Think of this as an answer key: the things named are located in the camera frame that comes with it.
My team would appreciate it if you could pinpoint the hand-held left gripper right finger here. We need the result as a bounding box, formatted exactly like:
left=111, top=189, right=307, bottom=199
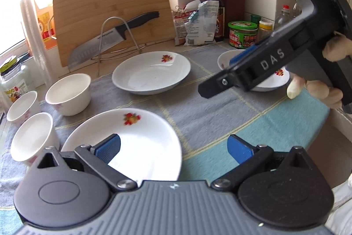
left=211, top=134, right=312, bottom=192

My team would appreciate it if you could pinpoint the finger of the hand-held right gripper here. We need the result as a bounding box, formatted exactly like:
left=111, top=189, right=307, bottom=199
left=198, top=36, right=293, bottom=99
left=229, top=44, right=262, bottom=66

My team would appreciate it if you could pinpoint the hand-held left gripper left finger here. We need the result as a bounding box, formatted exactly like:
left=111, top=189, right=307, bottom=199
left=37, top=134, right=137, bottom=192

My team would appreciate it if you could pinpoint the white plate with fruit print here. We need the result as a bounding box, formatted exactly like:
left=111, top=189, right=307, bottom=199
left=217, top=49, right=290, bottom=92
left=59, top=108, right=182, bottom=182
left=112, top=51, right=191, bottom=95

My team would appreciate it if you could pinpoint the white bowl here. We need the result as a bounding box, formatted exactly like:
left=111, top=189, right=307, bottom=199
left=10, top=112, right=60, bottom=167
left=6, top=90, right=42, bottom=122
left=45, top=73, right=92, bottom=117

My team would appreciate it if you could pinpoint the person's right hand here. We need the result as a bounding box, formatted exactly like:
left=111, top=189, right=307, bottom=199
left=287, top=33, right=352, bottom=109

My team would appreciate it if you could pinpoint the green lid sauce jar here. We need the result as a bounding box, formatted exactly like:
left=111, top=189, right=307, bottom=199
left=227, top=21, right=259, bottom=49

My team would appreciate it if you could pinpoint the grey teal checked cloth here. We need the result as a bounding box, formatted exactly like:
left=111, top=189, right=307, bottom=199
left=0, top=44, right=330, bottom=211

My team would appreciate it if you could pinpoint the yellow lid spice jar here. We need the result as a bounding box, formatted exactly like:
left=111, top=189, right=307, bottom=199
left=258, top=21, right=274, bottom=43

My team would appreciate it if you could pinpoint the clear glass bottle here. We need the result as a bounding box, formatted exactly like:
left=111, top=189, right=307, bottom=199
left=292, top=2, right=303, bottom=19

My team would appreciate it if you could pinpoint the red cap clear bottle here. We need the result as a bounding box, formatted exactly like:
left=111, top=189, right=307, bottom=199
left=275, top=4, right=292, bottom=29

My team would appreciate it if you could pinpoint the dark red knife block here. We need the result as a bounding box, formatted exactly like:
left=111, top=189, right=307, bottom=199
left=218, top=0, right=246, bottom=39

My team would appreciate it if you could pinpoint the red and white food bag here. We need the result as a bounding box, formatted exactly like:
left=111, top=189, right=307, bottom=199
left=173, top=8, right=193, bottom=46

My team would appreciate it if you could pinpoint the santoku kitchen knife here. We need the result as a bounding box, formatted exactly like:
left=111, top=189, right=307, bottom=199
left=67, top=11, right=160, bottom=70

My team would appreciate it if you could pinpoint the clear glass jar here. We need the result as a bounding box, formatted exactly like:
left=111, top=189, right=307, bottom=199
left=0, top=56, right=36, bottom=111

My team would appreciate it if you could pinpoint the person's light clothing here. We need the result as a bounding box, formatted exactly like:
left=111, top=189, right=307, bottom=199
left=326, top=172, right=352, bottom=235

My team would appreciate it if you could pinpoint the stack of clear plastic cups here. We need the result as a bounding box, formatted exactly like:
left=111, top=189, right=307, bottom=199
left=20, top=0, right=53, bottom=87

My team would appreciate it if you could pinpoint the yellow label cooking wine jug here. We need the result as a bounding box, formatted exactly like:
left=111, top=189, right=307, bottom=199
left=27, top=0, right=57, bottom=51

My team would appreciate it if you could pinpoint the steel wire rack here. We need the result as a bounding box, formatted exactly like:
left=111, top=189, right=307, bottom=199
left=91, top=17, right=150, bottom=76

